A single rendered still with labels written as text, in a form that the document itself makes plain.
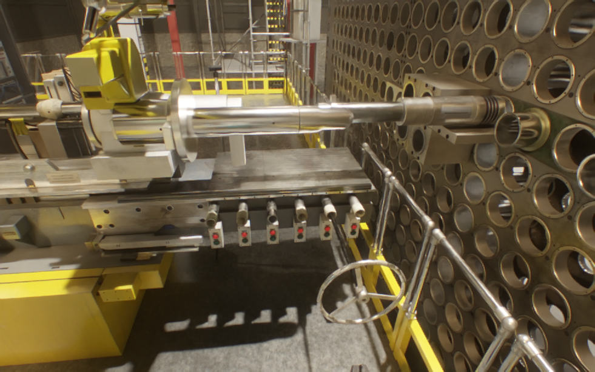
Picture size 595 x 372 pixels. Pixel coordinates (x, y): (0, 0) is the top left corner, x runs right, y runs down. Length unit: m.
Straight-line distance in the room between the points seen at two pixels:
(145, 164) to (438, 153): 1.99
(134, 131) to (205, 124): 0.31
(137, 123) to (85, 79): 0.30
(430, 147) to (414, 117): 0.49
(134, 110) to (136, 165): 0.41
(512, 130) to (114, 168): 2.34
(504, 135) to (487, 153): 0.46
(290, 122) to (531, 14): 1.69
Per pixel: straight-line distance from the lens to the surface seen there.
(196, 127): 1.50
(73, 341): 2.42
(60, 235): 2.41
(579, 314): 2.24
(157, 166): 1.82
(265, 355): 2.21
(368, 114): 1.94
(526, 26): 2.53
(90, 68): 1.32
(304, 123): 1.49
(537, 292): 2.42
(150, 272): 2.01
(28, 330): 2.43
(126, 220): 2.13
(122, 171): 1.89
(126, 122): 1.54
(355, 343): 2.29
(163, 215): 2.04
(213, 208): 1.84
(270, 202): 1.85
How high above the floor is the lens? 1.90
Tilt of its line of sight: 30 degrees down
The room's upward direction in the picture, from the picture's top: 1 degrees clockwise
